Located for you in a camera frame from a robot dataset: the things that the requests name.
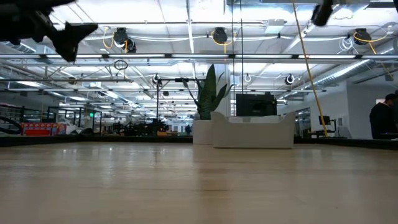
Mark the black aluminium table frame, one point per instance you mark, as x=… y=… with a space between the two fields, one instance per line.
x=93 y=140

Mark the black equipment cabinet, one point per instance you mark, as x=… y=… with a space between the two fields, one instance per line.
x=256 y=105

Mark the silver ventilation duct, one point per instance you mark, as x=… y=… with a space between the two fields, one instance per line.
x=342 y=72

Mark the black desk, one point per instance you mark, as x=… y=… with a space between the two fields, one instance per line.
x=321 y=133

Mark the translucent plastic basket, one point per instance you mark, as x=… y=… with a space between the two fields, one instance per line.
x=253 y=135

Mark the small black ceiling reel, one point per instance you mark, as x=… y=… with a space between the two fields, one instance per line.
x=289 y=79
x=156 y=78

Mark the person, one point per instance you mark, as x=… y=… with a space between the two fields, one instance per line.
x=382 y=119

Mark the black computer monitor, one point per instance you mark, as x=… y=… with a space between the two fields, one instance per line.
x=325 y=120

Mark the white planter pot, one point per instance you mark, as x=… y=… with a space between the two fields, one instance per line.
x=202 y=132

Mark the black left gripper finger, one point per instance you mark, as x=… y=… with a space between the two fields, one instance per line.
x=69 y=48
x=79 y=31

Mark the green snake plant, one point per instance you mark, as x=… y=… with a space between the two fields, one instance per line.
x=206 y=99

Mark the red printed box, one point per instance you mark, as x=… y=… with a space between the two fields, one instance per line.
x=43 y=128

